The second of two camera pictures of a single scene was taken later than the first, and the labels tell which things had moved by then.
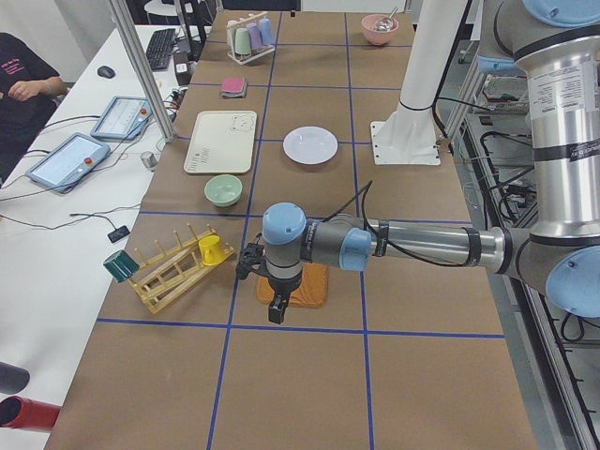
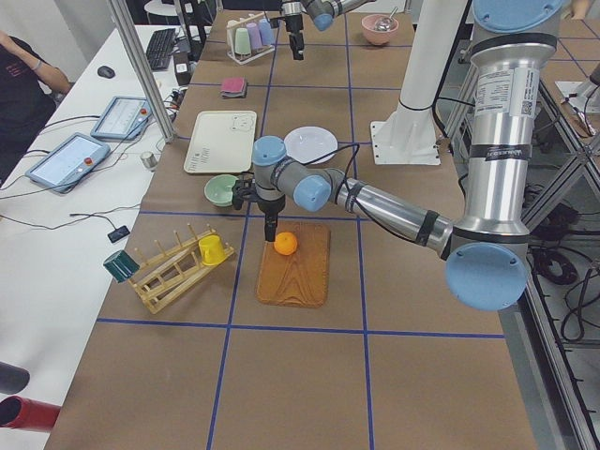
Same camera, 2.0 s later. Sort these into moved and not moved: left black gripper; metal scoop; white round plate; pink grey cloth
Moved: left black gripper
Not moved: metal scoop; white round plate; pink grey cloth
